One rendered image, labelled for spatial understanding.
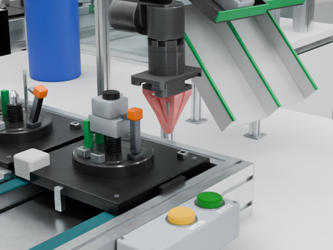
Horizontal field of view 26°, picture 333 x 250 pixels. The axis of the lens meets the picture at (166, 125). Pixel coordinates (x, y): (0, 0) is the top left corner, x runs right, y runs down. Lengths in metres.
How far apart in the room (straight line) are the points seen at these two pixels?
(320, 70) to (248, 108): 1.55
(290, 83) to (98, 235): 0.67
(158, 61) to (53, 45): 1.06
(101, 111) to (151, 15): 0.21
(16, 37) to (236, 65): 1.28
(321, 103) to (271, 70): 1.48
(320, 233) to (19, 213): 0.51
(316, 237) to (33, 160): 0.49
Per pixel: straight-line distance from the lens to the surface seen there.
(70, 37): 2.14
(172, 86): 1.08
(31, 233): 1.14
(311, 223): 1.30
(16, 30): 2.59
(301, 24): 2.86
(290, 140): 1.69
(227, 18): 1.31
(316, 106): 2.97
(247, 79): 1.44
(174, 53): 1.08
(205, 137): 1.68
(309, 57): 2.84
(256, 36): 1.57
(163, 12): 1.07
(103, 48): 1.47
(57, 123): 1.45
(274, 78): 1.53
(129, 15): 1.11
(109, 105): 1.19
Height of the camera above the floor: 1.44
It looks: 19 degrees down
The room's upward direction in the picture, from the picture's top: straight up
